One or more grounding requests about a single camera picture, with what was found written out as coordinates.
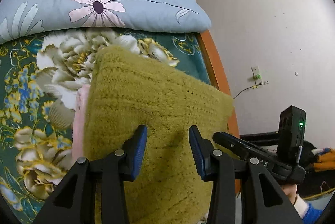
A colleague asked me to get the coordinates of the olive green knitted sweater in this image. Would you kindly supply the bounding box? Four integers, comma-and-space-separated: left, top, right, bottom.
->
84, 46, 227, 223

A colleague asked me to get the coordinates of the right hand of person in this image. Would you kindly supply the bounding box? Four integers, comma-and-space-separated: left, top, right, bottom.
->
281, 184, 298, 204

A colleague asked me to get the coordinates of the orange bag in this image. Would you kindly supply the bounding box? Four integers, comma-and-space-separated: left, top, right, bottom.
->
313, 148, 335, 171

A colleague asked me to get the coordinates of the pink folded garment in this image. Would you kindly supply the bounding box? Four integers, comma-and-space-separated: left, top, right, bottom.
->
72, 85, 90, 161

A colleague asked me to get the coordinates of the teal floral bed blanket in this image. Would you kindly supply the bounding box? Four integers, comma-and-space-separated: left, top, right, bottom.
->
1, 28, 210, 223

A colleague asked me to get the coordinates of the white wall socket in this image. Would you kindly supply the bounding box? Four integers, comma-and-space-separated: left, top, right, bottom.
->
251, 66, 263, 86

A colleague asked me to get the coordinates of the orange wooden bed frame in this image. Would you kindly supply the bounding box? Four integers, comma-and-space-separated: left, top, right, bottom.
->
196, 30, 241, 196

